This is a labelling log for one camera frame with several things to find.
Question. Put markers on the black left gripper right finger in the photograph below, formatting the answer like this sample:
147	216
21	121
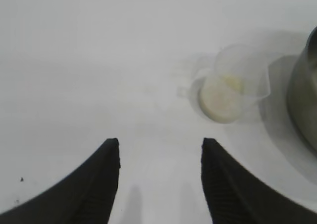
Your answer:
235	196

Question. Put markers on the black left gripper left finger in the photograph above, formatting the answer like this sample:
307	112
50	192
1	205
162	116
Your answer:
81	194

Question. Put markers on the white uncooked rice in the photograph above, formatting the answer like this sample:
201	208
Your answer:
220	105

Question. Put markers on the translucent plastic measuring cup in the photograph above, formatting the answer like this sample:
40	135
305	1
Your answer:
237	60

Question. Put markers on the stainless steel mixing bowl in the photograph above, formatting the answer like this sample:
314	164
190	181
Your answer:
304	97

